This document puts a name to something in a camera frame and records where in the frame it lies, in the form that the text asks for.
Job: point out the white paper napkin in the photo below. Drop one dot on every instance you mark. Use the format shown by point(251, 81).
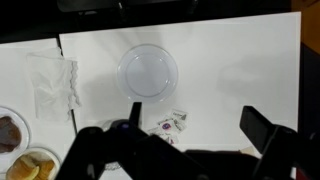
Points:
point(50, 86)

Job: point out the pale bread slice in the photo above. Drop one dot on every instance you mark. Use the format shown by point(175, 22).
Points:
point(21, 171)

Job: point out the white sachet red-blue logo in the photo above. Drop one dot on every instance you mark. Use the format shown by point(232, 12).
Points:
point(166, 126)

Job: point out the golden croissant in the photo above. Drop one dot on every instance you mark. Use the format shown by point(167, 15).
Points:
point(45, 168)

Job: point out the white plate with bread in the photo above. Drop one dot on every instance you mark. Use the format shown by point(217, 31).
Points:
point(35, 151)

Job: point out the white plate with brownie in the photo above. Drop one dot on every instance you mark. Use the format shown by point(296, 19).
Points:
point(24, 131)

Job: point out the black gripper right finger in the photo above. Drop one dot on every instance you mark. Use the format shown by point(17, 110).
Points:
point(256, 126)

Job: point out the white paper sachet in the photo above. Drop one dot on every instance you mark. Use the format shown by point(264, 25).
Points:
point(172, 139)

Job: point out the empty white plate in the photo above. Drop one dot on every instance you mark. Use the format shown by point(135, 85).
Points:
point(147, 73)

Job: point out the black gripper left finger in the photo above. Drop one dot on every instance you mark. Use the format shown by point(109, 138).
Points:
point(136, 113)

